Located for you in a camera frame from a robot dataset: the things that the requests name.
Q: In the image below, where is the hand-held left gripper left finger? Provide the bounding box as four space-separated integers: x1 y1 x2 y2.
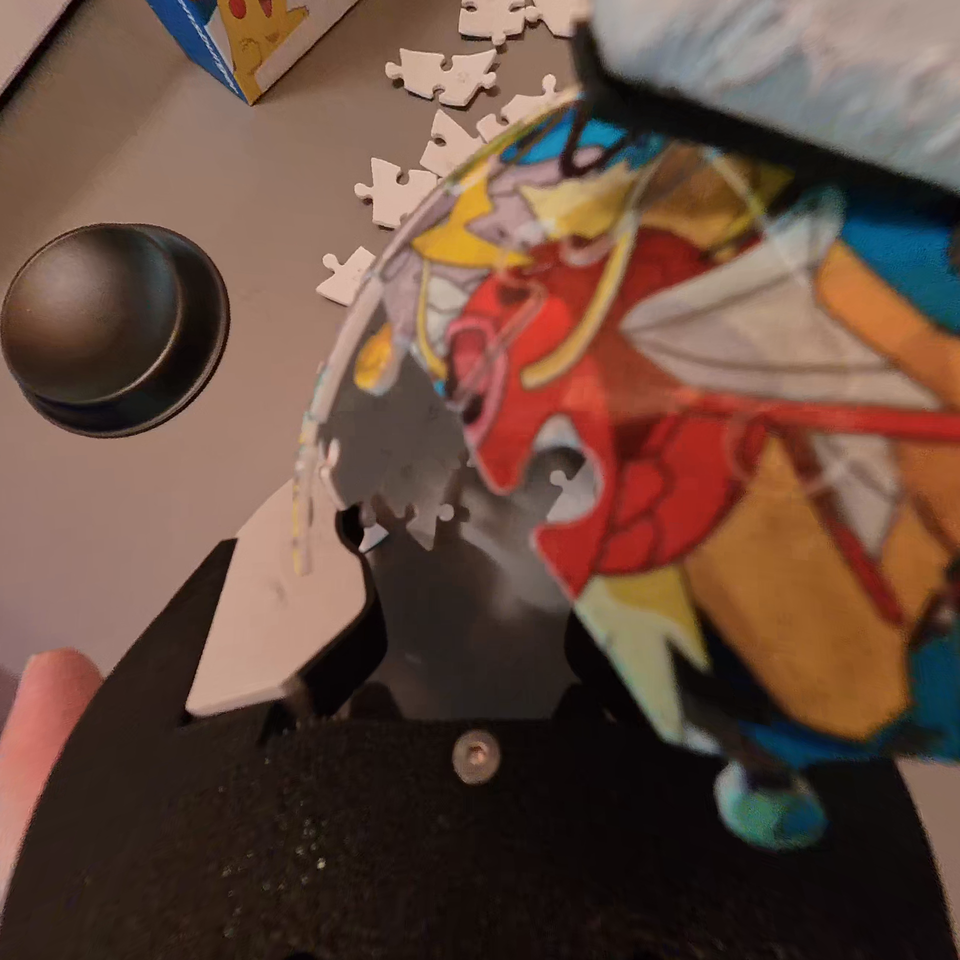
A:
186 480 388 719

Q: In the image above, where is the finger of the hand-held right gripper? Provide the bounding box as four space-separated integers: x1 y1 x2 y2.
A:
570 0 960 195

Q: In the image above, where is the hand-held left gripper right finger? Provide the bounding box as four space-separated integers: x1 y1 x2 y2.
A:
564 616 650 723

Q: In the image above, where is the printed puzzle box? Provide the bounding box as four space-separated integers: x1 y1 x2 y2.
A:
146 0 361 106

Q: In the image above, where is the colourful puzzle ball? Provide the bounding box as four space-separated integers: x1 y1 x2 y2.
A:
296 82 960 852

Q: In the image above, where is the person's left hand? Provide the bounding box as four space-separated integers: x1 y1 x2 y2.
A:
0 648 104 894

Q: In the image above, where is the black round ball stand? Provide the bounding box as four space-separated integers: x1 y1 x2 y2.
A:
0 222 231 438

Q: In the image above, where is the pile of loose puzzle pieces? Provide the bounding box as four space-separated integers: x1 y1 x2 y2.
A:
315 0 594 309

